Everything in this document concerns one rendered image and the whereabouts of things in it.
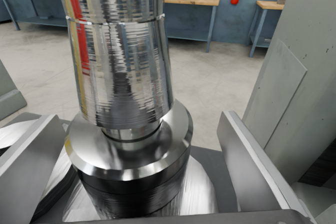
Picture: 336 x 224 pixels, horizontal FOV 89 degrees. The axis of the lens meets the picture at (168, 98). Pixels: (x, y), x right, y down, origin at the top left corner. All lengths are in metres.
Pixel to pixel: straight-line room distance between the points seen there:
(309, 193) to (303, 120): 0.25
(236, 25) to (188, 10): 1.11
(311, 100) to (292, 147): 0.15
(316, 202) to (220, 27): 3.91
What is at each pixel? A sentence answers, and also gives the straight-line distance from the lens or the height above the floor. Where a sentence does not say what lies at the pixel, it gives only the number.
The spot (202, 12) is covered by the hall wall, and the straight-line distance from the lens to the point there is 4.26.
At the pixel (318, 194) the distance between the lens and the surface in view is 0.72.
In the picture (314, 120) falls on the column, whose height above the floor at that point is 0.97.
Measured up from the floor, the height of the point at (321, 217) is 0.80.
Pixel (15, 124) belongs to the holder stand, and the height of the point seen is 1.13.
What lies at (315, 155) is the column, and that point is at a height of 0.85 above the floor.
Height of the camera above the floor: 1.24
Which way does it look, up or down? 36 degrees down
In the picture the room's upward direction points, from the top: 2 degrees clockwise
